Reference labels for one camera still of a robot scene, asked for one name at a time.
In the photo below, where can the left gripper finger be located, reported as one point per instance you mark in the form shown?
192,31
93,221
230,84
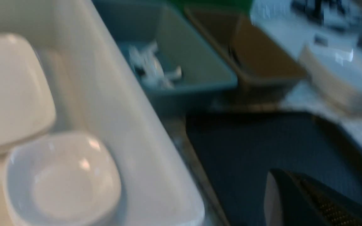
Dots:
295,199

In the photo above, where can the white soup spoon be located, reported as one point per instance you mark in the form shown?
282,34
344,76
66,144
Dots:
148,67

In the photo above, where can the small white bowl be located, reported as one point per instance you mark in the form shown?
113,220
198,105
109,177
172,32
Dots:
63,179

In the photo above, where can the white rice plate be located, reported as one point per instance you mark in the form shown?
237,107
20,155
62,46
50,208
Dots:
27,108

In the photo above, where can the black serving tray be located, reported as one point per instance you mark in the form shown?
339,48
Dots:
237,150

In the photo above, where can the brown plastic bin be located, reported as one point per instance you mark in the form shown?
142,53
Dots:
263,68

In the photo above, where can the stack of white plates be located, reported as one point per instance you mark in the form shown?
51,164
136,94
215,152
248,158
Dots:
336,71

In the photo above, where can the blue plastic bin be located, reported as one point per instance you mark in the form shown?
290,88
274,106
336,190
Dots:
204,74

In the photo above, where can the large white plastic bin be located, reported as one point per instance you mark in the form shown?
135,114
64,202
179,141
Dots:
95,90

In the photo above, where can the green cloth backdrop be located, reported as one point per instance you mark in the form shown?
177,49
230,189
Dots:
239,5

